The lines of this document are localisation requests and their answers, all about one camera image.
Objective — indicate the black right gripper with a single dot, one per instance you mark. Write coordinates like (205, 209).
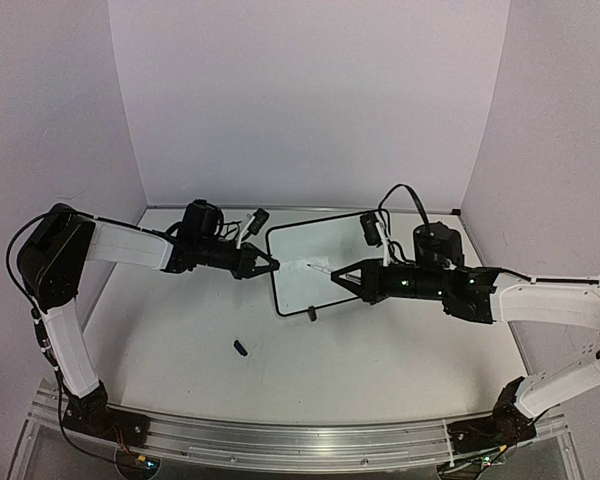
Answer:
(370, 280)

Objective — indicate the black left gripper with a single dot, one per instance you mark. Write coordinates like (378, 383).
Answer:
(245, 264)

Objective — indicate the white marker pen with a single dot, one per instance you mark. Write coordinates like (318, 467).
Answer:
(329, 271)

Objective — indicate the white whiteboard with black frame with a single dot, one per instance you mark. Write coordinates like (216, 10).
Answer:
(308, 252)

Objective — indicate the blue marker cap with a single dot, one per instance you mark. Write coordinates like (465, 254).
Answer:
(238, 346)

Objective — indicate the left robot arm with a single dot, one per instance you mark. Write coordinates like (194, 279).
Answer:
(50, 266)

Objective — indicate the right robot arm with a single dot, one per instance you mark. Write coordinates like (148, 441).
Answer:
(485, 295)

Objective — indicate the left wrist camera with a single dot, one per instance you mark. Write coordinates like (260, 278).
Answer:
(252, 225)

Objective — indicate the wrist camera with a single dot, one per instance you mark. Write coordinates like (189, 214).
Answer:
(252, 225)
(369, 222)

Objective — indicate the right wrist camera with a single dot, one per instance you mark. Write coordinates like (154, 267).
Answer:
(369, 222)

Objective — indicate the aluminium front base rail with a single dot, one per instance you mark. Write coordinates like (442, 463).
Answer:
(165, 446)

